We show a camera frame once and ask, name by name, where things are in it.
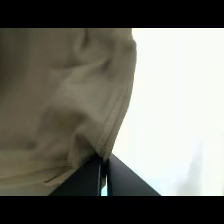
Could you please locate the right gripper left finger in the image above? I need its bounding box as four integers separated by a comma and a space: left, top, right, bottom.
49, 153, 104, 197

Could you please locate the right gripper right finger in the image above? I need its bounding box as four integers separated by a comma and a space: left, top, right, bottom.
105, 152, 162, 197

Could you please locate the beige garment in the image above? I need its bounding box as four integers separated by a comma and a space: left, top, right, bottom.
0, 27, 138, 197

